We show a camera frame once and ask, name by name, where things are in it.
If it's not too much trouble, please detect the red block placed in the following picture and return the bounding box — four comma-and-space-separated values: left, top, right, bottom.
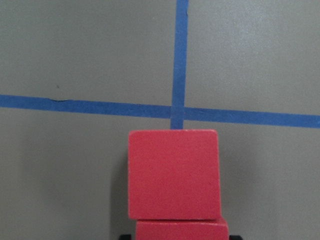
135, 218, 229, 240
128, 129, 222, 220

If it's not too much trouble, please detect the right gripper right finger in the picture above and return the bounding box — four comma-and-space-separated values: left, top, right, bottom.
229, 235, 243, 240

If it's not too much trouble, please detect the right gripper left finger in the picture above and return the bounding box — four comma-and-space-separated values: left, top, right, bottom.
118, 234, 135, 240

